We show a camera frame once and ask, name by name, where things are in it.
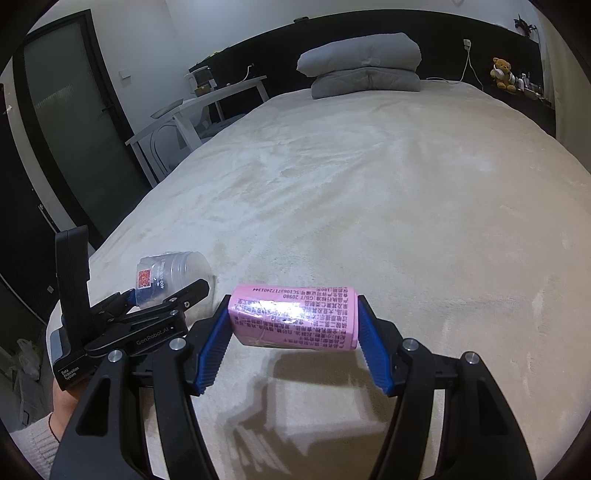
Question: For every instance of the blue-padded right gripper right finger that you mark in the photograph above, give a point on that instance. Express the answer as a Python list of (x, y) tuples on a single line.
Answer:
[(481, 438)]

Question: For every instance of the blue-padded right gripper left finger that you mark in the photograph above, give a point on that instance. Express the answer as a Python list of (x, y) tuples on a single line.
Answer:
[(105, 437)]

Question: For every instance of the clear plastic bottle red label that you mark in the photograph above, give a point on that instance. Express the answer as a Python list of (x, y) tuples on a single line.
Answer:
[(158, 277)]

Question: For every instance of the pink text carton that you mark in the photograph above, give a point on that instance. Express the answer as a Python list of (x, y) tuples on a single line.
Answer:
[(315, 318)]

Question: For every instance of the left cream sweater forearm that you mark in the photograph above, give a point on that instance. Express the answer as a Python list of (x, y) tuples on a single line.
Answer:
[(38, 444)]

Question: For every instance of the left hand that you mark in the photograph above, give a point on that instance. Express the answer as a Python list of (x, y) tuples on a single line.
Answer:
[(64, 404)]

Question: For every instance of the grey chair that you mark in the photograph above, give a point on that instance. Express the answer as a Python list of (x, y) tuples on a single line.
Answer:
[(193, 123)]

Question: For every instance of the dark glass door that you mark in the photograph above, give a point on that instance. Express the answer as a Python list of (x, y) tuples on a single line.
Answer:
[(76, 125)]

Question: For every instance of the beige plush bed blanket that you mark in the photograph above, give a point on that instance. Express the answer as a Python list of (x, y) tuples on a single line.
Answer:
[(458, 218)]

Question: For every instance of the clear kettle on table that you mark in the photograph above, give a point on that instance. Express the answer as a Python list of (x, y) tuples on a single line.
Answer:
[(201, 81)]

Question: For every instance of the grey pillow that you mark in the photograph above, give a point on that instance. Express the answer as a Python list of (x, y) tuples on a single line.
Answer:
[(364, 79)]

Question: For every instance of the teddy bear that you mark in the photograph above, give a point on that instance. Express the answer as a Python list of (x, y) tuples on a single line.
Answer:
[(502, 75)]

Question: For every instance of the cream curtain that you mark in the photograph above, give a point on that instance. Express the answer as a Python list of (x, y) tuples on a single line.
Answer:
[(571, 92)]

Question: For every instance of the black headboard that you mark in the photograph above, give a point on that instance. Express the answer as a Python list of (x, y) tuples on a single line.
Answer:
[(433, 45)]

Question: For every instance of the grey folded quilt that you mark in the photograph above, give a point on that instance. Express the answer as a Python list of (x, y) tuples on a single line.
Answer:
[(396, 51)]

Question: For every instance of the black plant figure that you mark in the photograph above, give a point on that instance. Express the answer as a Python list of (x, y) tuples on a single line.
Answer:
[(526, 28)]

